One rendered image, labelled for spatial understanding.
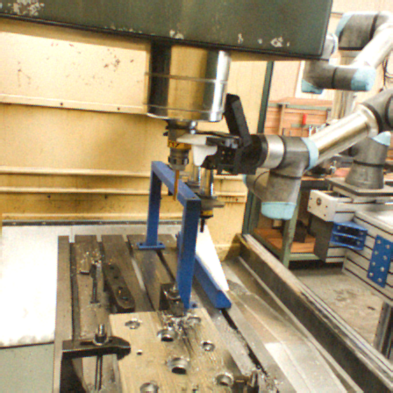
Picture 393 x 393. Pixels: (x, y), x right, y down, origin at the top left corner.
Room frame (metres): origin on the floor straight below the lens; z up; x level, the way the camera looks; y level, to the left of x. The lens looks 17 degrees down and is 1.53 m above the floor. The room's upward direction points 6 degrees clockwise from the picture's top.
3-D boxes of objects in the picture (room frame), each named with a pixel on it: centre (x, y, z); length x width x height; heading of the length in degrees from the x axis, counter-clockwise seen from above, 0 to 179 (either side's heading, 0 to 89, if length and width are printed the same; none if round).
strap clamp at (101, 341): (0.72, 0.16, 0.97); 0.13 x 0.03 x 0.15; 108
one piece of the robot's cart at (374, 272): (1.48, -0.71, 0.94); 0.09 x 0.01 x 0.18; 20
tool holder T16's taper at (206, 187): (1.12, -0.04, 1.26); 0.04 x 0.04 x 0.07
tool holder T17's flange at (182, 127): (0.83, 0.04, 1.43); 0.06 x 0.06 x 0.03
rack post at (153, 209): (1.47, 0.14, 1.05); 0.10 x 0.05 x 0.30; 108
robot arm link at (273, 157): (0.93, -0.14, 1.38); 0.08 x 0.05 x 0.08; 30
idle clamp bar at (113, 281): (1.05, 0.18, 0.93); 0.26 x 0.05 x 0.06; 23
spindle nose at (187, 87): (0.83, 0.04, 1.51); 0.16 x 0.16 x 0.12
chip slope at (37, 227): (1.45, 0.23, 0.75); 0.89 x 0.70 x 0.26; 108
